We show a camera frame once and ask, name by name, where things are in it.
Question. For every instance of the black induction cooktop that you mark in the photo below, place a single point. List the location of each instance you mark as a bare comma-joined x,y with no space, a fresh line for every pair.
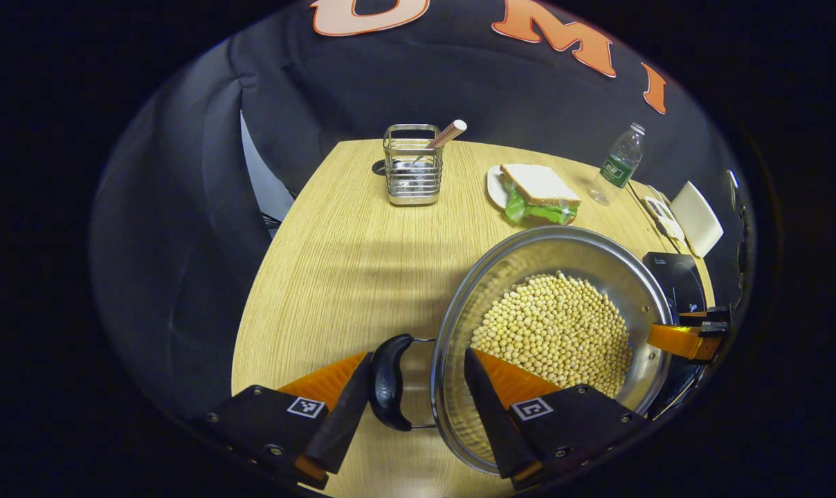
681,283

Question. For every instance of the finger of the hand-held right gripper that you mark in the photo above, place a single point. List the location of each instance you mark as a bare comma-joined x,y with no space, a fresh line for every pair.
677,340

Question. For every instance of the white divided dish of beans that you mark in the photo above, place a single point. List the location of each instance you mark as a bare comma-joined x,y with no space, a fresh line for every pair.
664,216

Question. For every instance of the white toaster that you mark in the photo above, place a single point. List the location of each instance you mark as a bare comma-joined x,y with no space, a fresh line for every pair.
698,218

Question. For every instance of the white plate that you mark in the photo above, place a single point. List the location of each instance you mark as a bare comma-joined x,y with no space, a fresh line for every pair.
494,190

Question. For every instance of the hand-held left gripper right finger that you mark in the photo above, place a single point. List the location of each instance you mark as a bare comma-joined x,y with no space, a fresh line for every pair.
491,415

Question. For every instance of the clear plastic water bottle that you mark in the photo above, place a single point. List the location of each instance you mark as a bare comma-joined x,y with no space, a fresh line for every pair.
619,166

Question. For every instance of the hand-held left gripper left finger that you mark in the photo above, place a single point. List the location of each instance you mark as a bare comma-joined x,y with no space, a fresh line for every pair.
342,415

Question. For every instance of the pile of soybeans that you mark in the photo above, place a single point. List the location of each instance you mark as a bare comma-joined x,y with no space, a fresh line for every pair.
556,325

